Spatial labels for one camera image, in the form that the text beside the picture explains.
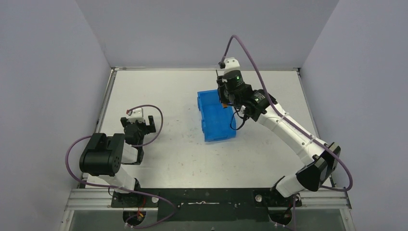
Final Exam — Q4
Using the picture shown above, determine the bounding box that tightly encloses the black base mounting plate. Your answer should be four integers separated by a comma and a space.
111, 188, 302, 225

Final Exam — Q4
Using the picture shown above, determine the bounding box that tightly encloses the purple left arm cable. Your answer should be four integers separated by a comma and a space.
65, 104, 177, 230

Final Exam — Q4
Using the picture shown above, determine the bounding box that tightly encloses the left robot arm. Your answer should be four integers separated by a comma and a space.
79, 115, 156, 193

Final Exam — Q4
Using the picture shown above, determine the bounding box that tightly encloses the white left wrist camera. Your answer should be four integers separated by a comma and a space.
127, 108, 145, 123

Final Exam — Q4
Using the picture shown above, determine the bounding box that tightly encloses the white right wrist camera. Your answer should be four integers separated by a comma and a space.
223, 57, 240, 75

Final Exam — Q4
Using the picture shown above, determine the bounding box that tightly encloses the blue plastic bin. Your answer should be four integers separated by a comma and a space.
197, 90, 236, 142

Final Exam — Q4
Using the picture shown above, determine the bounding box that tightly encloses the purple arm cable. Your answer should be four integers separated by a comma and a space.
220, 35, 354, 231
65, 104, 177, 230

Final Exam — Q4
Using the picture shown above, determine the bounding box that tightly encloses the aluminium frame rail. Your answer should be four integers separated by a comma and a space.
65, 188, 351, 211

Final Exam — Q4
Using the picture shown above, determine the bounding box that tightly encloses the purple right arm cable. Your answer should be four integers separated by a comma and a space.
220, 35, 354, 231

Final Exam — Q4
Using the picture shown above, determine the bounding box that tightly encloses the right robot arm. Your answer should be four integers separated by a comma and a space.
217, 70, 341, 198

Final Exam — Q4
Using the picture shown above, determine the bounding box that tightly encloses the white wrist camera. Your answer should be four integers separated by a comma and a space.
223, 57, 240, 75
127, 108, 145, 123

